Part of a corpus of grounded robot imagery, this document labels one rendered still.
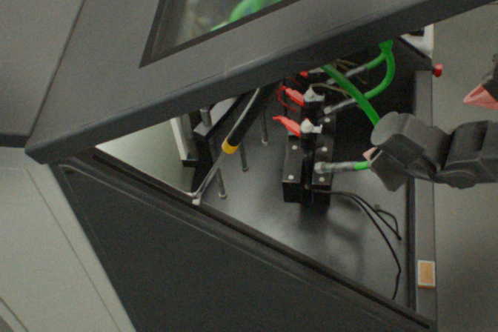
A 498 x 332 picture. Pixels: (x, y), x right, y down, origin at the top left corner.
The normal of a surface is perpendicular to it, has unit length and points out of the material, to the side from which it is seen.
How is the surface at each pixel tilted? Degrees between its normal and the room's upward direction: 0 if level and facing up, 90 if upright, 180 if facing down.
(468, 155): 38
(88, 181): 90
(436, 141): 42
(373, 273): 0
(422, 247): 0
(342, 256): 0
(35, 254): 90
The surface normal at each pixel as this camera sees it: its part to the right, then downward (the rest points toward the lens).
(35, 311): -0.14, 0.79
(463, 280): -0.08, -0.60
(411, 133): 0.44, -0.24
